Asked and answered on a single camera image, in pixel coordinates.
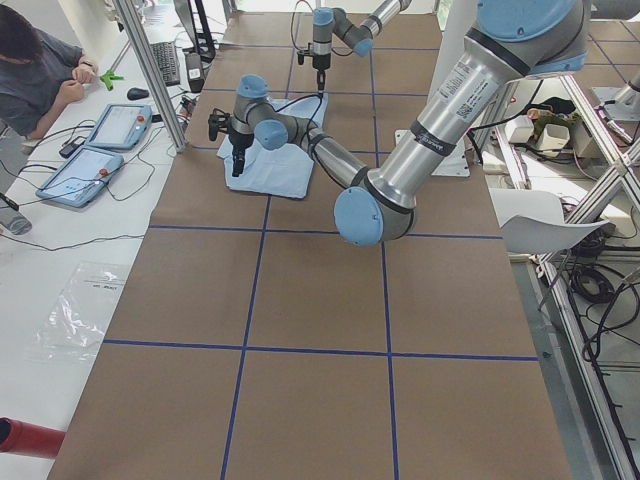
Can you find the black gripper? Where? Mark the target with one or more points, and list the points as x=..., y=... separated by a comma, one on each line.
x=240, y=143
x=320, y=60

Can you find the light blue button-up shirt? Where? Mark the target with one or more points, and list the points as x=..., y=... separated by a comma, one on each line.
x=284, y=172

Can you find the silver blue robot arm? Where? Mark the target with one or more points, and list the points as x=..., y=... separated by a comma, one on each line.
x=507, y=41
x=329, y=22

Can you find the upper blue teach pendant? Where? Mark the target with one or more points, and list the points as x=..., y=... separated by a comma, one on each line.
x=120, y=127

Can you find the blue teach pendant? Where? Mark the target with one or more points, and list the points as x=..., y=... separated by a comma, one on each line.
x=81, y=178
x=120, y=127

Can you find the black computer mouse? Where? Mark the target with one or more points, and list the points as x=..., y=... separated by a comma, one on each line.
x=135, y=93

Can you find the black keyboard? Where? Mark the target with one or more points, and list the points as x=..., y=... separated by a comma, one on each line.
x=165, y=56

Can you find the lower blue teach pendant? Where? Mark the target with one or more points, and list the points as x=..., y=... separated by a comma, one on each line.
x=81, y=178

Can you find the green plastic tool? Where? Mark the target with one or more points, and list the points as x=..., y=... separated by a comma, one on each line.
x=108, y=78

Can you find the person in grey shirt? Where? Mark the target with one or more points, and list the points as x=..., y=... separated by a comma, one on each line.
x=40, y=75

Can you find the clear water bottle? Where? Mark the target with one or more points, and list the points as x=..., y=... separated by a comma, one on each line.
x=12, y=219

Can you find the clear plastic bag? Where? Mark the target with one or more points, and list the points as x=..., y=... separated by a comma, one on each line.
x=76, y=326

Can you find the white plastic chair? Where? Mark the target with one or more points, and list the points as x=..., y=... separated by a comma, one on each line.
x=532, y=222

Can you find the red cylinder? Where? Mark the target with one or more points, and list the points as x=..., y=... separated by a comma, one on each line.
x=27, y=439

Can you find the aluminium frame post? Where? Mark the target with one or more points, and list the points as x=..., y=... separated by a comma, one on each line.
x=129, y=18

